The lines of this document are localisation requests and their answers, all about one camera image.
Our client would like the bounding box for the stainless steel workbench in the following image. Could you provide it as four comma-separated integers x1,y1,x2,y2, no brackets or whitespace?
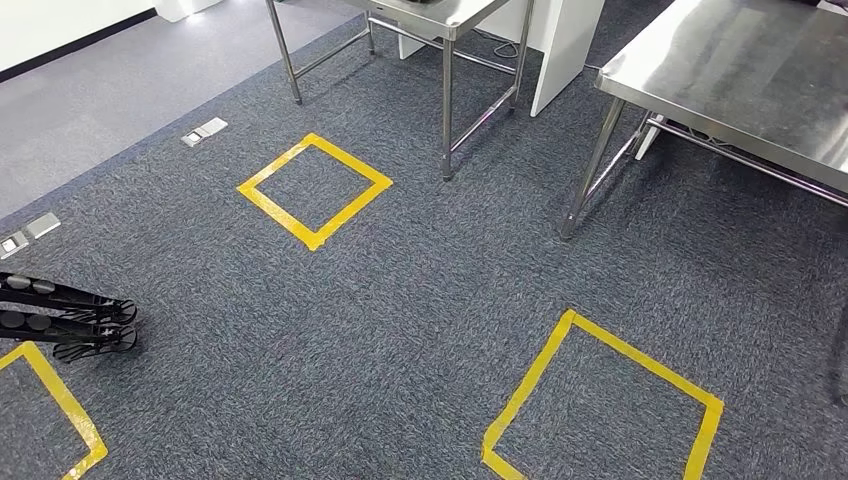
559,0,848,241

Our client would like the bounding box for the yellow floor tape square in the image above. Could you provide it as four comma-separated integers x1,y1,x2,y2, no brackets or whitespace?
481,309,725,480

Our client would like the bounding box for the stainless steel table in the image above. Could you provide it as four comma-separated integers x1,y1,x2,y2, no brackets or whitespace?
264,0,535,181

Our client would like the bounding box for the white cabinet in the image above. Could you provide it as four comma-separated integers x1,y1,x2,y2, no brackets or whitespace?
397,0,607,119

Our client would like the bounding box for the metal floor socket plate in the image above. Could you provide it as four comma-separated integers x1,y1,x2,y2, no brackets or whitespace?
180,117,230,149
0,211,63,261

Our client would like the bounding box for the white desk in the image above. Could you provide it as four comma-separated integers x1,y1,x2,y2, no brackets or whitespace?
633,115,665,162

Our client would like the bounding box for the black humanoid robot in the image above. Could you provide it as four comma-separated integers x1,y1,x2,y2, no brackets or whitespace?
0,271,139,364

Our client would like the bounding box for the grey floor cable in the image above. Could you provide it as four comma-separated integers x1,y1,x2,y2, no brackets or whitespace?
473,29,523,61

